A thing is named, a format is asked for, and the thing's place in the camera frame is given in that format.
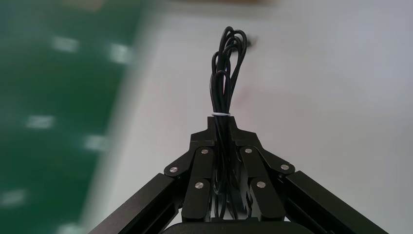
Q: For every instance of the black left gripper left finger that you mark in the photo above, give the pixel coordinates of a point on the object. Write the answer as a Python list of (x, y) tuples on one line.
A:
[(201, 168)]

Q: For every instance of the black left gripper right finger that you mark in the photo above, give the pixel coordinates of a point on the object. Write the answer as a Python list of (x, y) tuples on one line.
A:
[(255, 168)]

